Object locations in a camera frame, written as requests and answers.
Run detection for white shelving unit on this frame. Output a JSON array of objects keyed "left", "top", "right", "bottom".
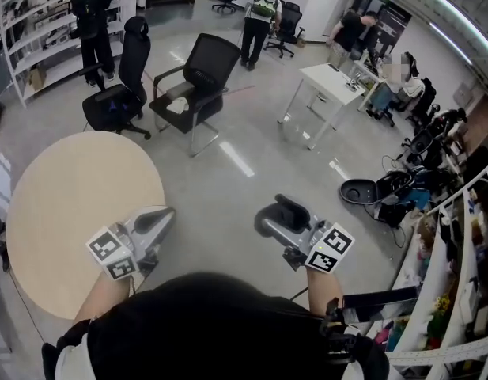
[{"left": 0, "top": 0, "right": 126, "bottom": 108}]

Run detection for round beige pedestal table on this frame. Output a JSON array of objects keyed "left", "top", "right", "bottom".
[{"left": 6, "top": 130, "right": 168, "bottom": 321}]

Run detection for black mesh visitor chair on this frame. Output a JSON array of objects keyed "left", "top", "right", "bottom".
[{"left": 148, "top": 32, "right": 243, "bottom": 158}]

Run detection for black oval base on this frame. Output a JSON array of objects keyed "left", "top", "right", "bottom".
[{"left": 339, "top": 178, "right": 378, "bottom": 206}]

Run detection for person's right forearm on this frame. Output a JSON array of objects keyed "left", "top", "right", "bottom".
[{"left": 305, "top": 267, "right": 343, "bottom": 318}]

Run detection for yellow flowers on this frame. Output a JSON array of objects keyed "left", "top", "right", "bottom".
[{"left": 433, "top": 294, "right": 453, "bottom": 314}]

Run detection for cardboard box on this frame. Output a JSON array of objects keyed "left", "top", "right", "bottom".
[{"left": 28, "top": 65, "right": 47, "bottom": 91}]

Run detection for white desk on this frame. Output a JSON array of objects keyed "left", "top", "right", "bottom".
[
  {"left": 352, "top": 59, "right": 388, "bottom": 111},
  {"left": 277, "top": 63, "right": 366, "bottom": 150}
]

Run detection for black high-back office chair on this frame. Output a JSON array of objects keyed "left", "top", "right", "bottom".
[{"left": 81, "top": 15, "right": 153, "bottom": 141}]

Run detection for white storage rack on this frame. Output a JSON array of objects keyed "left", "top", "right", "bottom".
[{"left": 385, "top": 168, "right": 488, "bottom": 380}]

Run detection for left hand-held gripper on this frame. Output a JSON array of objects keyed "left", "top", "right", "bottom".
[{"left": 85, "top": 205, "right": 176, "bottom": 281}]

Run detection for black oblong case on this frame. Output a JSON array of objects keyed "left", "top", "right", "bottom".
[{"left": 262, "top": 207, "right": 312, "bottom": 235}]

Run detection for long ceiling strip light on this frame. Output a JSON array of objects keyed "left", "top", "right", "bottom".
[{"left": 427, "top": 0, "right": 488, "bottom": 51}]

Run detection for black chest strap device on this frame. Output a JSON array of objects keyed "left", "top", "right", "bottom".
[{"left": 320, "top": 285, "right": 419, "bottom": 366}]

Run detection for person's black and white clothing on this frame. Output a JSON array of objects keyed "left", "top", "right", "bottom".
[{"left": 40, "top": 271, "right": 391, "bottom": 380}]

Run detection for white cloth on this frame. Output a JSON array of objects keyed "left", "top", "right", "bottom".
[{"left": 166, "top": 97, "right": 189, "bottom": 115}]

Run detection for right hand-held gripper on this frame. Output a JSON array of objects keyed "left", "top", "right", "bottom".
[{"left": 254, "top": 194, "right": 355, "bottom": 272}]

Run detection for person's left forearm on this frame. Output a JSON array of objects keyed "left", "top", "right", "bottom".
[{"left": 73, "top": 275, "right": 130, "bottom": 326}]

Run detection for grey box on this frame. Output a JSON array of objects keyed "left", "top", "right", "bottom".
[{"left": 166, "top": 83, "right": 196, "bottom": 101}]

